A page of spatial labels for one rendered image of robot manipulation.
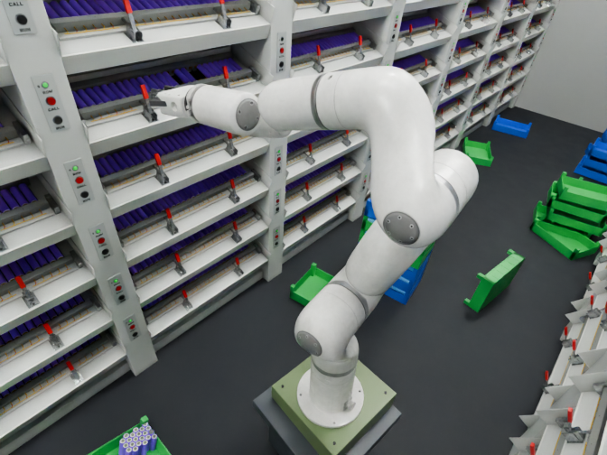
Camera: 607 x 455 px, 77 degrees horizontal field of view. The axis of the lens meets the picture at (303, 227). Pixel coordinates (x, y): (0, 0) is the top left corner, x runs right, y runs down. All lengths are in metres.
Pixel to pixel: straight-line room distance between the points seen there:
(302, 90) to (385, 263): 0.32
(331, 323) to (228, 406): 0.84
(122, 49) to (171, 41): 0.13
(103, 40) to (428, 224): 0.84
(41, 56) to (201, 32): 0.39
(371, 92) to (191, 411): 1.30
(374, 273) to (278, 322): 1.10
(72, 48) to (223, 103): 0.39
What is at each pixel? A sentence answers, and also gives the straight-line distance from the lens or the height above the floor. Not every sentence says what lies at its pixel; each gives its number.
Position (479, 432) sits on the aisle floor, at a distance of 1.70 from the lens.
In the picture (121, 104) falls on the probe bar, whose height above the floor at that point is 1.00.
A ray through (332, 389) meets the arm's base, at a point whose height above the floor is 0.49.
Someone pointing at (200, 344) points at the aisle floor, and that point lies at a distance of 1.72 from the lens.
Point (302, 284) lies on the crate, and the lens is 1.90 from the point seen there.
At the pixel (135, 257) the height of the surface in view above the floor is 0.55.
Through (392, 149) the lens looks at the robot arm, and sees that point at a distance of 0.55.
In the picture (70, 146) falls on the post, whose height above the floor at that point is 0.96.
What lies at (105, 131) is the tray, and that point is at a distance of 1.11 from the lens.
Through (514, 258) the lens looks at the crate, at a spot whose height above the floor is 0.20.
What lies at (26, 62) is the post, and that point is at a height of 1.15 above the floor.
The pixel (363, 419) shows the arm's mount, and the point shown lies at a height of 0.36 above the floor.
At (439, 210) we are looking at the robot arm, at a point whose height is 1.12.
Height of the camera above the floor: 1.41
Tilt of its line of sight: 39 degrees down
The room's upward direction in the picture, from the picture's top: 5 degrees clockwise
